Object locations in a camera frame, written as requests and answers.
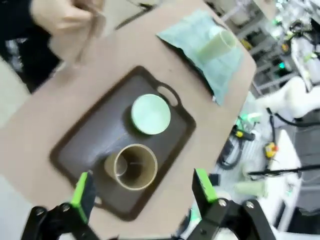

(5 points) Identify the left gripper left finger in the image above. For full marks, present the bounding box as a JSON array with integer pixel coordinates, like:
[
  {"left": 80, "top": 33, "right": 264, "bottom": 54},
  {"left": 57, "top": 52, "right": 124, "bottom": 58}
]
[{"left": 21, "top": 171, "right": 101, "bottom": 240}]

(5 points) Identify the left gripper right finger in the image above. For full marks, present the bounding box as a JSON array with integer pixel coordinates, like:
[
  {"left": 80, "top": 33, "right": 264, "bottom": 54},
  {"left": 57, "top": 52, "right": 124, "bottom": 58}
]
[{"left": 172, "top": 167, "right": 276, "bottom": 240}]

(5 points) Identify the pale green tall cup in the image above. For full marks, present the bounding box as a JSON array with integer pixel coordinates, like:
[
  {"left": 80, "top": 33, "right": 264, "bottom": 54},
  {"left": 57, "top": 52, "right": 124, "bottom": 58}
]
[{"left": 196, "top": 30, "right": 237, "bottom": 62}]

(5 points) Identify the teal cloth mat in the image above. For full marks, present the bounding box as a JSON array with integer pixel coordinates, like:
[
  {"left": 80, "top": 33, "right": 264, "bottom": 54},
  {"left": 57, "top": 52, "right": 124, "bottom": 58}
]
[{"left": 156, "top": 9, "right": 245, "bottom": 106}]

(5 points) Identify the person's right hand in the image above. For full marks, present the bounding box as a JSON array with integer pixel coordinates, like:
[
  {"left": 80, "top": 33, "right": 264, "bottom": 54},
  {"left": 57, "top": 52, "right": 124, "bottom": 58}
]
[{"left": 31, "top": 0, "right": 102, "bottom": 65}]

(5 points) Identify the pale green roll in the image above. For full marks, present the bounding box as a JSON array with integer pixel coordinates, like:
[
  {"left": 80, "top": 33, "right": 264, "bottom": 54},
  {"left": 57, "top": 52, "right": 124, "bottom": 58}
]
[{"left": 234, "top": 180, "right": 268, "bottom": 199}]

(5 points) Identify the beige tall cup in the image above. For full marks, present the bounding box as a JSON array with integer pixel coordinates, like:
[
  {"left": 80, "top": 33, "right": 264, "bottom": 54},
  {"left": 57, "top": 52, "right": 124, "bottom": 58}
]
[{"left": 103, "top": 144, "right": 159, "bottom": 192}]

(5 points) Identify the yellow emergency stop pendant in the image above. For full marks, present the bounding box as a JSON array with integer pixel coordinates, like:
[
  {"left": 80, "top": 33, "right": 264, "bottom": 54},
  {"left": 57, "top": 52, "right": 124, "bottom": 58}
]
[{"left": 263, "top": 141, "right": 280, "bottom": 159}]

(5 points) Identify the mint green bowl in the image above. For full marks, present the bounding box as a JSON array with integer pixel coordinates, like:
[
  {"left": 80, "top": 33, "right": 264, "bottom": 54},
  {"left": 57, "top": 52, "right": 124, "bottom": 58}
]
[{"left": 131, "top": 93, "right": 172, "bottom": 136}]

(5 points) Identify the person in black shirt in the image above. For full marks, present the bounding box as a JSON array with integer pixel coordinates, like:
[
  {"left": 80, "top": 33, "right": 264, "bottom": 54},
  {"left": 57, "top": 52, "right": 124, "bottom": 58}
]
[{"left": 0, "top": 0, "right": 65, "bottom": 94}]

